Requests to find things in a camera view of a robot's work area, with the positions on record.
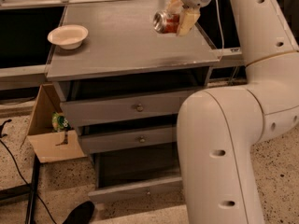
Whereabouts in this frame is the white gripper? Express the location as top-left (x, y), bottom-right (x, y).
top-left (165, 0), bottom-right (211, 36)

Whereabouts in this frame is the red coke can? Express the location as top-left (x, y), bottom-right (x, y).
top-left (153, 11), bottom-right (179, 34)

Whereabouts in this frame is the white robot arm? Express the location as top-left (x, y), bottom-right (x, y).
top-left (177, 0), bottom-right (299, 224)

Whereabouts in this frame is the grey drawer cabinet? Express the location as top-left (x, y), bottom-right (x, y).
top-left (47, 0), bottom-right (217, 155)

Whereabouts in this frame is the grey top drawer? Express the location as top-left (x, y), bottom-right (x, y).
top-left (61, 91), bottom-right (193, 127)

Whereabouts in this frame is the grey drawer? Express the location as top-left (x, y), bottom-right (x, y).
top-left (61, 91), bottom-right (193, 127)
top-left (78, 126), bottom-right (177, 154)
top-left (89, 143), bottom-right (182, 203)

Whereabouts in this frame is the grey middle drawer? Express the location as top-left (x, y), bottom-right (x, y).
top-left (78, 126), bottom-right (177, 154)

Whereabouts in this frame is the grey bottom drawer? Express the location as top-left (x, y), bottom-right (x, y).
top-left (89, 143), bottom-right (182, 203)

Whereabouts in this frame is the metal diagonal rod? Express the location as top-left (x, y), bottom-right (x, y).
top-left (228, 66), bottom-right (239, 85)

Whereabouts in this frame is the white bowl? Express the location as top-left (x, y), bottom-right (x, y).
top-left (48, 25), bottom-right (88, 49)

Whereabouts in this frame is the grey metal railing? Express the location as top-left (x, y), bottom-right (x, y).
top-left (1, 0), bottom-right (243, 91)

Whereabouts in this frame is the cardboard box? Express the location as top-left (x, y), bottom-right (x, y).
top-left (27, 84), bottom-right (84, 163)

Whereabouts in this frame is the black shoe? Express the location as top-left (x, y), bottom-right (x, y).
top-left (63, 201), bottom-right (95, 224)

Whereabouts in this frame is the white hanging cable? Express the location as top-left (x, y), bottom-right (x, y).
top-left (214, 0), bottom-right (226, 61)

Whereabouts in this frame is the black floor cable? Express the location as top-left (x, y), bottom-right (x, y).
top-left (0, 119), bottom-right (59, 224)

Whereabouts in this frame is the black floor frame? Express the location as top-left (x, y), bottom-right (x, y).
top-left (0, 157), bottom-right (40, 224)

